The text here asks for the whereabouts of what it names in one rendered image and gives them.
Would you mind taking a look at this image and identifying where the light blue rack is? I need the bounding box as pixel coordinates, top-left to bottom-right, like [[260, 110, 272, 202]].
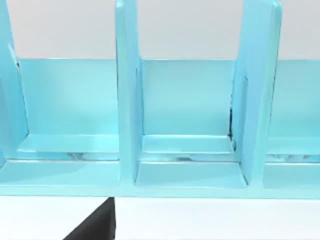
[[0, 0, 320, 200]]

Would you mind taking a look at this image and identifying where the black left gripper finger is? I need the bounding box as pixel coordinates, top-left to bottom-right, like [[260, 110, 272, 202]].
[[62, 196, 117, 240]]

